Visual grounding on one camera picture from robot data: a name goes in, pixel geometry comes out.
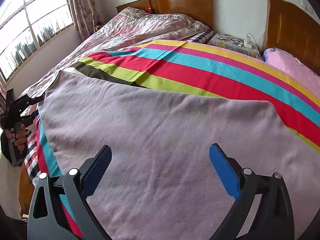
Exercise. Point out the padded wooden headboard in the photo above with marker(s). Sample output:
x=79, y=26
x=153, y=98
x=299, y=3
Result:
x=287, y=30

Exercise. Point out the white wall socket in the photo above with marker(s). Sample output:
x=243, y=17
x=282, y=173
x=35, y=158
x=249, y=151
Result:
x=307, y=7

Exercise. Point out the plain wooden headboard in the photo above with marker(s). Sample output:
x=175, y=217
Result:
x=180, y=5

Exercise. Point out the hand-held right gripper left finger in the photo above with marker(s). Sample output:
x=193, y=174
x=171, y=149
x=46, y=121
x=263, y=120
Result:
x=96, y=172

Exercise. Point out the small red item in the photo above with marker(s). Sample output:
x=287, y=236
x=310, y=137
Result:
x=149, y=10

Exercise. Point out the black glasses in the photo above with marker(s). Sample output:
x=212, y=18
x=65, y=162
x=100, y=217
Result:
x=235, y=40

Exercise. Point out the pink floral curtain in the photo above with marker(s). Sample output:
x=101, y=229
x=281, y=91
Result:
x=85, y=5

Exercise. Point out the white power strip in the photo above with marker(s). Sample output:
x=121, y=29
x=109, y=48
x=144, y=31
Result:
x=248, y=42

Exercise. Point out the wooden bed frame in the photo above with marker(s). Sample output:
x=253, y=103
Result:
x=25, y=187

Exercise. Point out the rainbow striped blanket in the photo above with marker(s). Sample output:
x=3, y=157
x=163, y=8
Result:
x=200, y=65

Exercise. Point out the person's left hand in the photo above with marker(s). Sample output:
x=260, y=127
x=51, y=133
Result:
x=20, y=141

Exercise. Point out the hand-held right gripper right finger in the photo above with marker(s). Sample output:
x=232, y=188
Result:
x=223, y=170

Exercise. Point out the barred window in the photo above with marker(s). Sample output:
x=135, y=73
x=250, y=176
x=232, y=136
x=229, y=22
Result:
x=37, y=17

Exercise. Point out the cloth covered nightstand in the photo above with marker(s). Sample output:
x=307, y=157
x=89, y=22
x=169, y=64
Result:
x=225, y=44

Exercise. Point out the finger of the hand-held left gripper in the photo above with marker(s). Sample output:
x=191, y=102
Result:
x=10, y=97
x=27, y=101

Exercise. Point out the light purple pants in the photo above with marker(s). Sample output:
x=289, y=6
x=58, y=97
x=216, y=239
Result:
x=162, y=155

